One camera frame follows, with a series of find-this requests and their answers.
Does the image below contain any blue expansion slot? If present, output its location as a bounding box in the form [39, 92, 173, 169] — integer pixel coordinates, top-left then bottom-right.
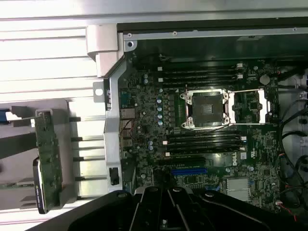
[171, 167, 208, 175]

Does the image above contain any black expansion slot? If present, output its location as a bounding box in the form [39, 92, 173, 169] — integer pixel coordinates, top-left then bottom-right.
[157, 156, 208, 167]

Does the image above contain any silver chipset heat sink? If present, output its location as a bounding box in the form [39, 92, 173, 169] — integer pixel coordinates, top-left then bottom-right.
[226, 177, 249, 202]

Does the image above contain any black RAM slot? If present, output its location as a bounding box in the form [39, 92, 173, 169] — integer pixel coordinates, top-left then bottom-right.
[158, 73, 243, 80]
[157, 63, 243, 70]
[167, 131, 246, 138]
[158, 79, 243, 86]
[163, 141, 246, 148]
[163, 136, 247, 143]
[165, 147, 246, 156]
[157, 68, 243, 75]

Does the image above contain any grey open PC case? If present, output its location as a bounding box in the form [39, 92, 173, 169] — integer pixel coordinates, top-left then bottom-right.
[92, 14, 308, 231]

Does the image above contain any CPU socket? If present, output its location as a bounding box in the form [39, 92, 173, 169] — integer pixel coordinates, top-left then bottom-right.
[180, 89, 231, 130]

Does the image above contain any green motherboard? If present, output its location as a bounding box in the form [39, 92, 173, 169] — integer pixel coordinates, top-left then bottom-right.
[119, 51, 282, 212]

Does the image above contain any silver socket cover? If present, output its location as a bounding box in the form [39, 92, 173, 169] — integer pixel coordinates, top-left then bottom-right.
[228, 89, 271, 125]

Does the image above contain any thin metal locking lever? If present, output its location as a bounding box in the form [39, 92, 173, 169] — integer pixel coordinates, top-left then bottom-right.
[226, 88, 265, 94]

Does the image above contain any grey parts rack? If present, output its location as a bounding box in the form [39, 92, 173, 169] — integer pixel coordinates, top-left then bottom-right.
[0, 98, 81, 212]

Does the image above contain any silver coin battery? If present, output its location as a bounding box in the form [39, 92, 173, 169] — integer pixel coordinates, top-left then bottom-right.
[259, 74, 272, 85]

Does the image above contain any light grey card retention latch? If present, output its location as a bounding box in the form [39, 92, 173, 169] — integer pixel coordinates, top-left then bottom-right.
[86, 24, 126, 78]

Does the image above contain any black wire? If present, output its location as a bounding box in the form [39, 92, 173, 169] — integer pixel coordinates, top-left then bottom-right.
[279, 96, 308, 231]

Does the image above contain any hard disk blue bracket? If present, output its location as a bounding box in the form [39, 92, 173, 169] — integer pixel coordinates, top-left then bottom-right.
[0, 108, 24, 125]

